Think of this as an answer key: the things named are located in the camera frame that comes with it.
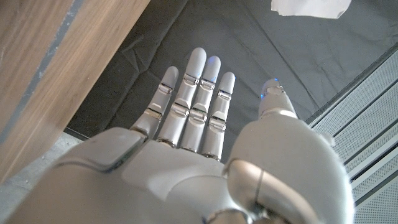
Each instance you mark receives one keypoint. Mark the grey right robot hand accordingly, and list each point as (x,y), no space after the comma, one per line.
(186,174)

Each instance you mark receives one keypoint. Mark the white shipping label sheet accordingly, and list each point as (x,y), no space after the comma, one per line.
(311,7)

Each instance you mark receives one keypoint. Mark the black floor mat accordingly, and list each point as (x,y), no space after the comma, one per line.
(264,46)

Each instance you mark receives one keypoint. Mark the grey perforated metal panel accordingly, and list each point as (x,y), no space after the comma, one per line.
(370,130)

